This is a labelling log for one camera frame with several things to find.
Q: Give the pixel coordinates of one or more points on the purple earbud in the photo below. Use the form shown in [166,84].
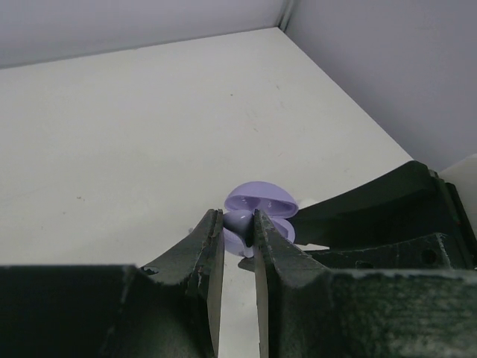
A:
[238,230]

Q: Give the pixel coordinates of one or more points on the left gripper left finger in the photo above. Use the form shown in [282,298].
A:
[170,307]

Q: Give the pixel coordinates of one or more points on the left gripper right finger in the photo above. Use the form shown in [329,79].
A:
[308,310]

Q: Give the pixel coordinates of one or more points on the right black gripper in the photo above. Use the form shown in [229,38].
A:
[349,220]

